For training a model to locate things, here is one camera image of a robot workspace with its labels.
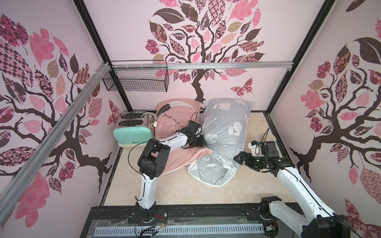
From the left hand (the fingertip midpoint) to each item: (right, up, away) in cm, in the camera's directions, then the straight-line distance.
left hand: (202, 144), depth 97 cm
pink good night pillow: (-19, +20, +1) cm, 28 cm away
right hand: (+20, -6, -17) cm, 27 cm away
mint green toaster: (-43, +10, -10) cm, 45 cm away
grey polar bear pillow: (+13, +14, -7) cm, 21 cm away
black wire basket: (-52, +51, +25) cm, 77 cm away
